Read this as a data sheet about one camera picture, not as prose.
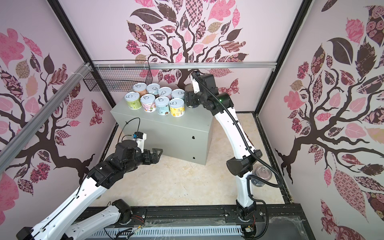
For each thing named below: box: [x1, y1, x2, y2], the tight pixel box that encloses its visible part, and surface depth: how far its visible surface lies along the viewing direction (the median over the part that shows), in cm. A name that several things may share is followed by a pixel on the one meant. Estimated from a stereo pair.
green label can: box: [124, 91, 142, 110], surface depth 74 cm
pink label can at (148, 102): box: [140, 93, 156, 113], surface depth 74 cm
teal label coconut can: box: [146, 83, 161, 95], surface depth 79 cm
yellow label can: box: [169, 98, 186, 118], surface depth 71 cm
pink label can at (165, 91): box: [158, 86, 172, 100], surface depth 77 cm
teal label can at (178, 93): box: [171, 88, 186, 100], surface depth 76 cm
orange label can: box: [133, 82, 148, 97], surface depth 79 cm
